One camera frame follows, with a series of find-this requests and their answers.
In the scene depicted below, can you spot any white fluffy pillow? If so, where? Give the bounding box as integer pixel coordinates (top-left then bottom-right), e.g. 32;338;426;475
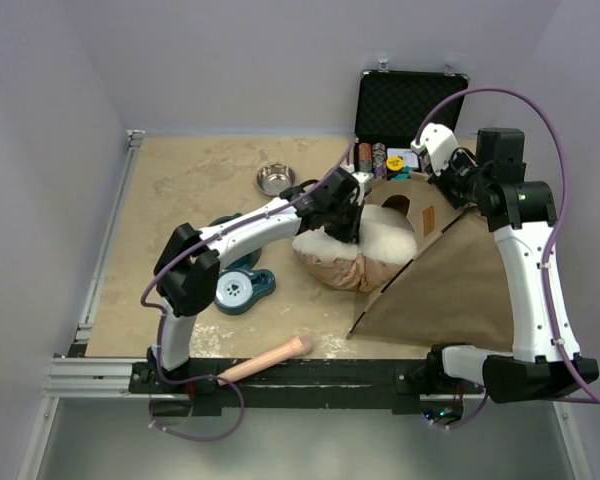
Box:
292;205;417;293

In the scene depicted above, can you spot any tan fabric pet tent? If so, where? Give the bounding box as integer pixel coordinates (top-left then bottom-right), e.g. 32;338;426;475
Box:
349;174;514;352

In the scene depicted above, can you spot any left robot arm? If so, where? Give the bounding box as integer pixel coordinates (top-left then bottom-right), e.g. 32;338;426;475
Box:
140;166;373;392

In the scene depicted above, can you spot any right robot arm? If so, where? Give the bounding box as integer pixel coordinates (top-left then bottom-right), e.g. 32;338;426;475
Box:
412;123;599;404

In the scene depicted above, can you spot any teal double pet bowl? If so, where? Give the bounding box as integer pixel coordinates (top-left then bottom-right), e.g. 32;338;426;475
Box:
208;213;276;315

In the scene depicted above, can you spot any stainless steel bowl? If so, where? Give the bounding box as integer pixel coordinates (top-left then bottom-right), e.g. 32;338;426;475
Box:
255;163;296;197

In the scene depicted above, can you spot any black poker chip case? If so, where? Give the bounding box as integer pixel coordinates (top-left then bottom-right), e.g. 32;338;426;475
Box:
352;69;470;178

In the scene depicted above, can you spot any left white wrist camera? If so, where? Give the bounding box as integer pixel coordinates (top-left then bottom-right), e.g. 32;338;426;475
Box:
353;171;374;202

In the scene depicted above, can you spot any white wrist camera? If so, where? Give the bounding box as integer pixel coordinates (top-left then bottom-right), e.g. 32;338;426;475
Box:
411;123;459;177
353;171;374;202

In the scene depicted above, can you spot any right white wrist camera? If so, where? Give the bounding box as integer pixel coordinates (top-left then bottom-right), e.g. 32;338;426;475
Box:
411;123;459;177

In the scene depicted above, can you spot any beige plastic handle toy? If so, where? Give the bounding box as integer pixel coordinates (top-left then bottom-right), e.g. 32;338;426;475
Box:
217;334;315;386

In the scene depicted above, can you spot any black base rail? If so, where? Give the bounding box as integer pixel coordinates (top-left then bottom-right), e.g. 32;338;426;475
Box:
129;358;481;416

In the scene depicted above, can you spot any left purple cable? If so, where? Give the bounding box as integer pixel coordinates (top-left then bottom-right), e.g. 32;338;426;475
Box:
139;142;356;386

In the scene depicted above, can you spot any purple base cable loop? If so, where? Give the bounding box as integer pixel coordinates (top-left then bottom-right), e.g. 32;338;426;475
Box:
148;377;247;441

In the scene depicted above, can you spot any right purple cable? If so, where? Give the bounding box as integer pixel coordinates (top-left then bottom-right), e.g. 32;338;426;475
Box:
414;88;600;416

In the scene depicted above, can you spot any aluminium frame rail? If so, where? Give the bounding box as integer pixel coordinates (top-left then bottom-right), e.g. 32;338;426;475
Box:
17;129;146;480

